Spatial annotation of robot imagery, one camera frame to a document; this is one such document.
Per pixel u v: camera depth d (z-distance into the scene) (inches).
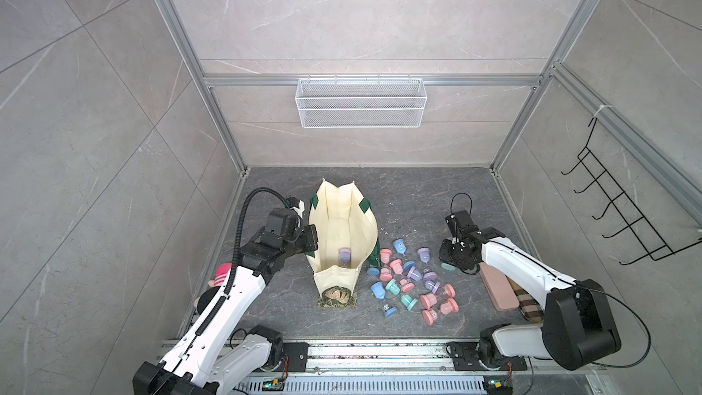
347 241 38.1
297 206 27.4
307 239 26.5
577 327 16.3
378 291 32.8
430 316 30.6
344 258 35.4
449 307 31.7
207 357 15.5
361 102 39.7
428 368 28.7
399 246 36.4
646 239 24.4
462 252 25.1
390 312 30.9
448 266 31.5
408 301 32.0
